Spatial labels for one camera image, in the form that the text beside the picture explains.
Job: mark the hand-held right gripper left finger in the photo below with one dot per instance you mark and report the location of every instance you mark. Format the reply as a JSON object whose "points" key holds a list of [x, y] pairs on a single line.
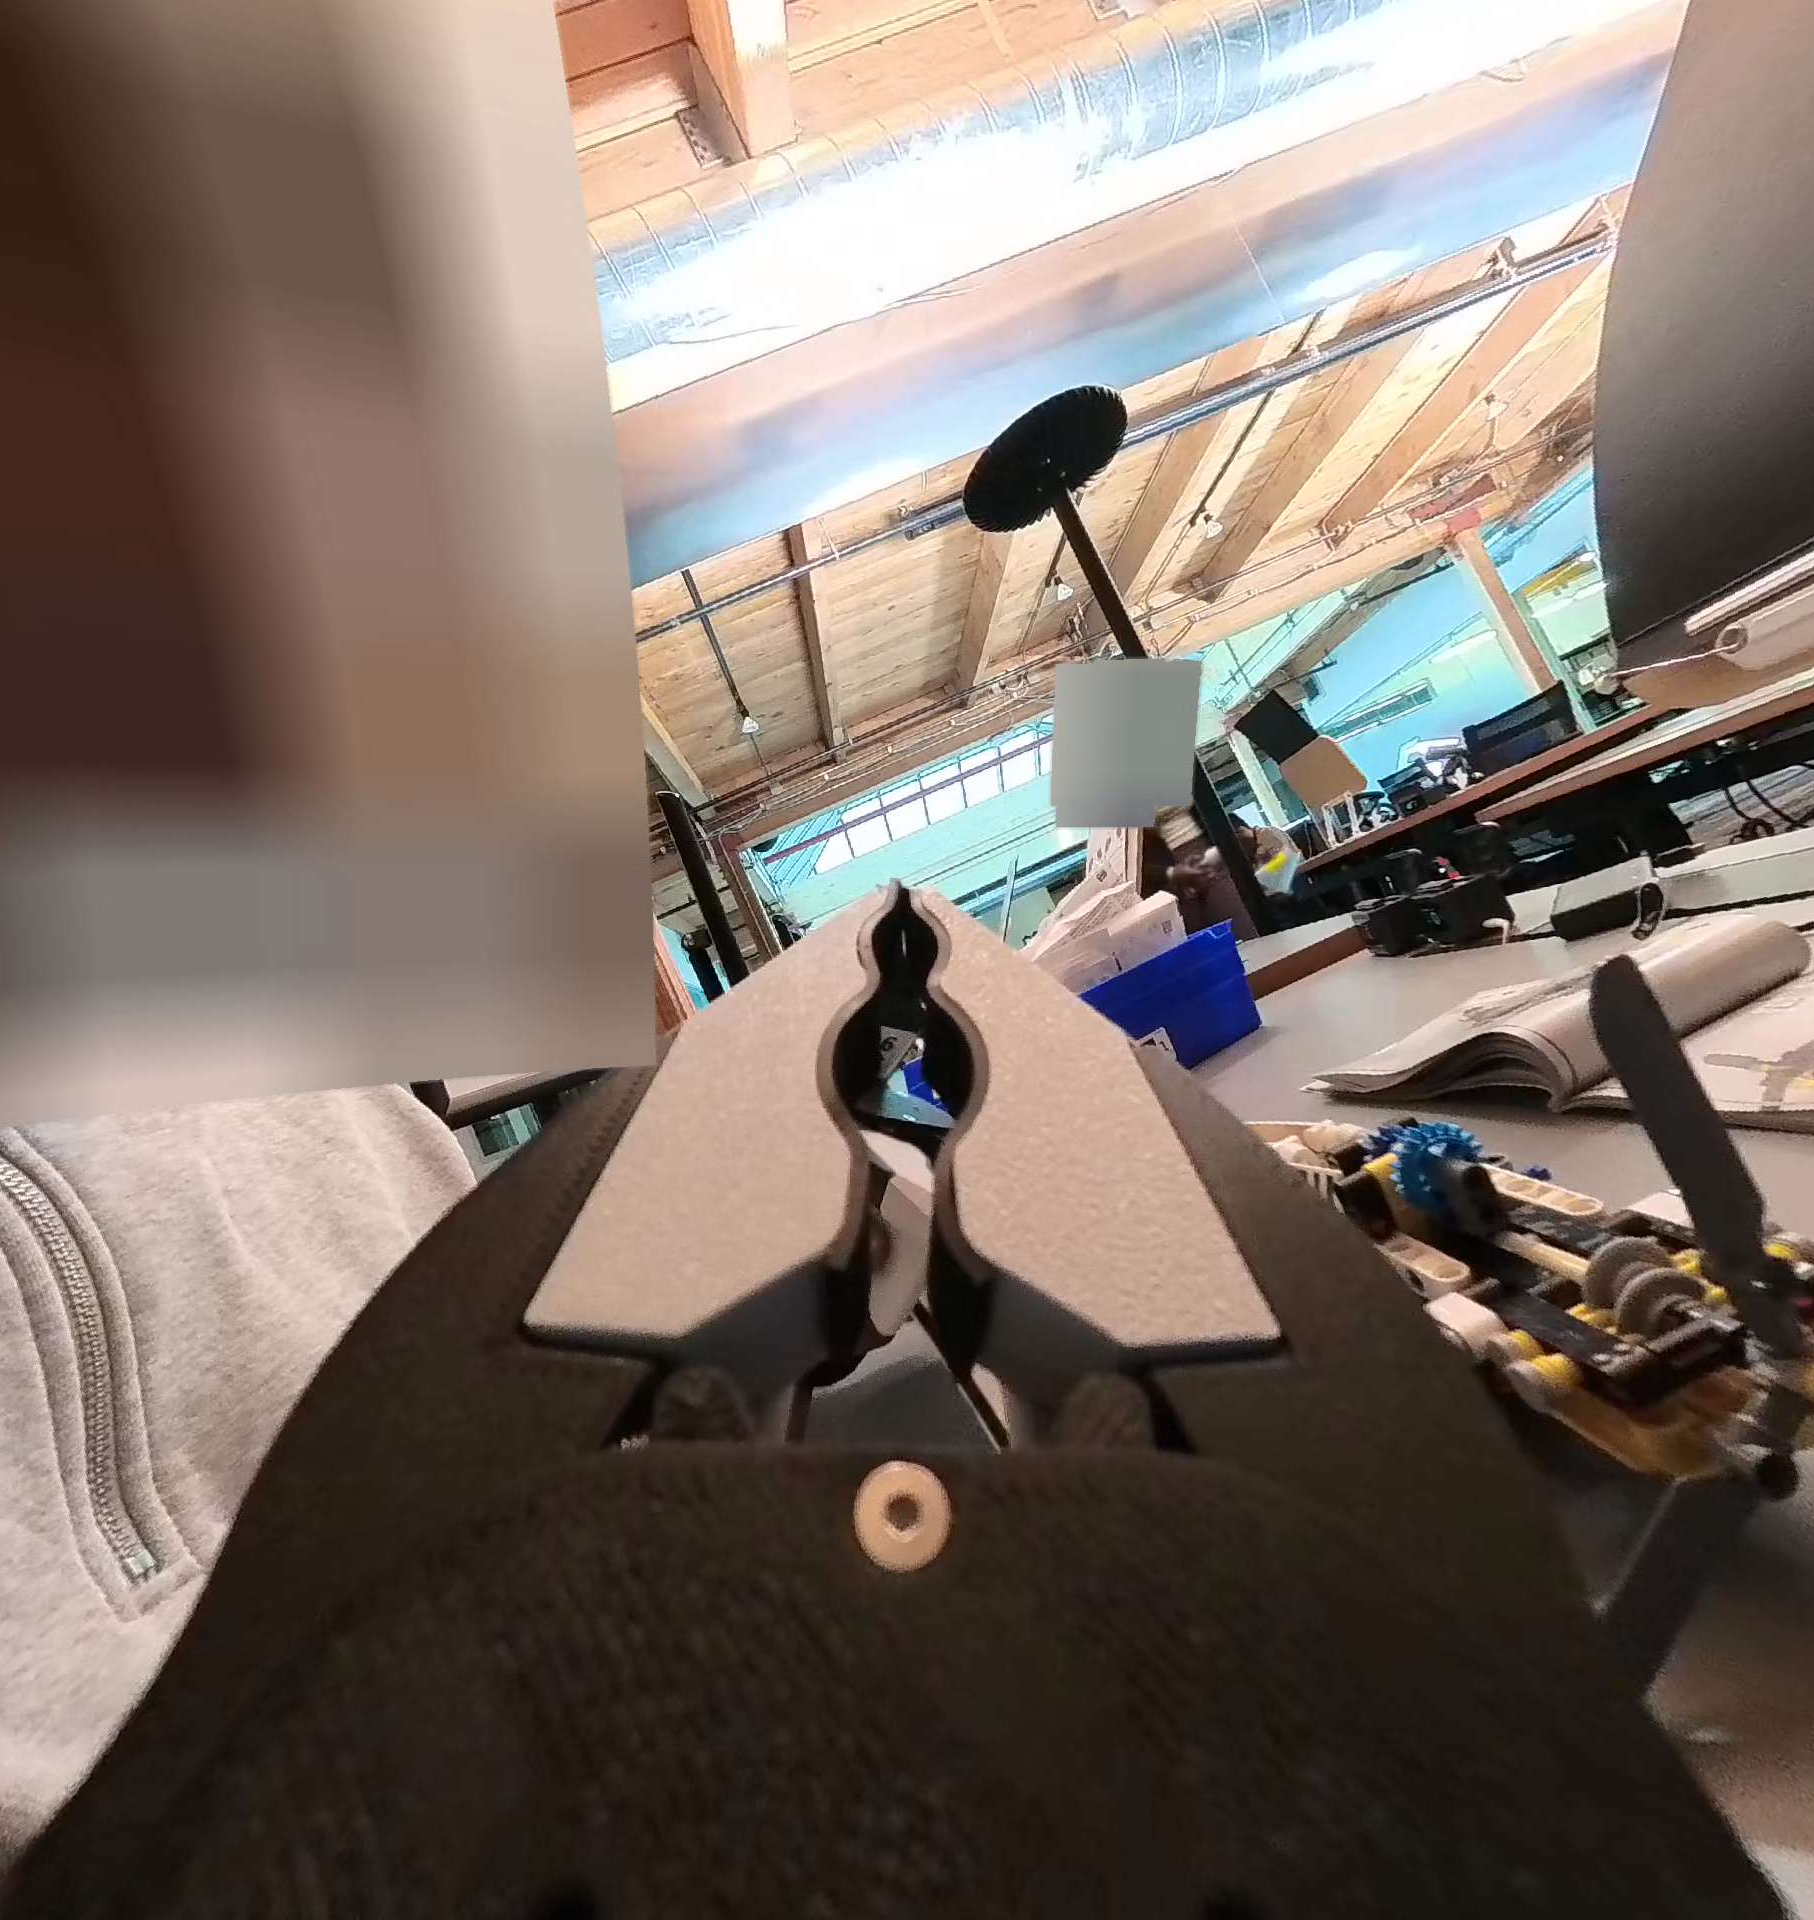
{"points": [[697, 1185]]}

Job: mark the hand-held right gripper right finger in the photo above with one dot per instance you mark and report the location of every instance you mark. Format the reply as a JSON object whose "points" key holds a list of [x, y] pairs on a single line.
{"points": [[1109, 1185]]}

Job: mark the lego instruction booklet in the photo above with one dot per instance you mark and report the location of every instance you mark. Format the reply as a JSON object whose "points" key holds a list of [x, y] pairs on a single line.
{"points": [[1521, 1036]]}

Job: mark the zebra striped lego helicopter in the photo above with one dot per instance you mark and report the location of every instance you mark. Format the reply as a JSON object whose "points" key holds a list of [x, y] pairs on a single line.
{"points": [[1568, 1305]]}

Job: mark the blue plastic bin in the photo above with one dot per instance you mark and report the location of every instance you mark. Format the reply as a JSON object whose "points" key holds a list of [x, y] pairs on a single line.
{"points": [[1177, 997]]}

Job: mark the small black box device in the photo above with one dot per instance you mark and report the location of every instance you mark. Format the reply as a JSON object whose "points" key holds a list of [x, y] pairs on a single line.
{"points": [[1395, 929], [1470, 905]]}

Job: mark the black and beige panel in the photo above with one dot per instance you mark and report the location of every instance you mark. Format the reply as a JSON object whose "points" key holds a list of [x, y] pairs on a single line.
{"points": [[1274, 729]]}

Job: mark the person's grey hoodie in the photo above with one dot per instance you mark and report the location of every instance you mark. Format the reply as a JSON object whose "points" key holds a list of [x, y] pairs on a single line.
{"points": [[171, 1350]]}

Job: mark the black power adapter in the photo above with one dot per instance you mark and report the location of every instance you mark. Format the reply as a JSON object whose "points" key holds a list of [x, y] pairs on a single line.
{"points": [[1605, 901]]}

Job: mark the black computer monitor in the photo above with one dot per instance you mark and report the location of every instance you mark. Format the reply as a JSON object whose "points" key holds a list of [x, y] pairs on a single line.
{"points": [[1519, 729]]}

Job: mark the black pole with round disc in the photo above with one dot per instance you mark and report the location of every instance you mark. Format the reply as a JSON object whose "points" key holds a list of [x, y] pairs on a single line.
{"points": [[1046, 459]]}

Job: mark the silver ventilation duct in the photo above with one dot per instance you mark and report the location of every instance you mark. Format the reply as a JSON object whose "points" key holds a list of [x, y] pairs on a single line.
{"points": [[996, 152]]}

